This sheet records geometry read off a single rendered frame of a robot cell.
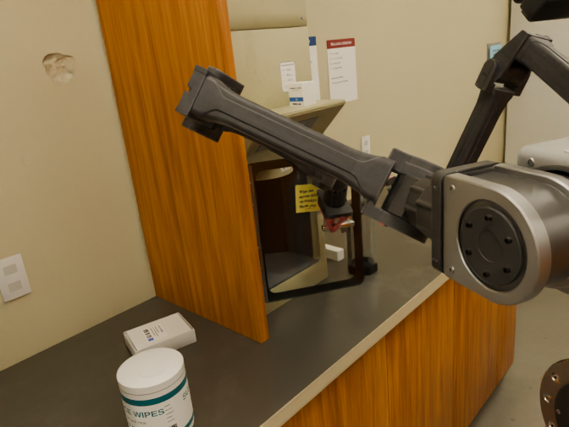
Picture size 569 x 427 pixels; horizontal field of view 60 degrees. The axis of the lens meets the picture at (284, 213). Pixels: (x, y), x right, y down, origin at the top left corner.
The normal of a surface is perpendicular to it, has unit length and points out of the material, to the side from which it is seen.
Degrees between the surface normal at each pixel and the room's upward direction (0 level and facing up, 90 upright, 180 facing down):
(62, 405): 0
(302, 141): 70
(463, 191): 90
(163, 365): 0
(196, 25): 90
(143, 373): 0
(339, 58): 90
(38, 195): 90
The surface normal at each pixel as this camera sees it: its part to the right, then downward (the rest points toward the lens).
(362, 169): -0.21, -0.01
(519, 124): -0.67, 0.29
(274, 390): -0.10, -0.95
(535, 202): 0.10, -0.69
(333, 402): 0.73, 0.15
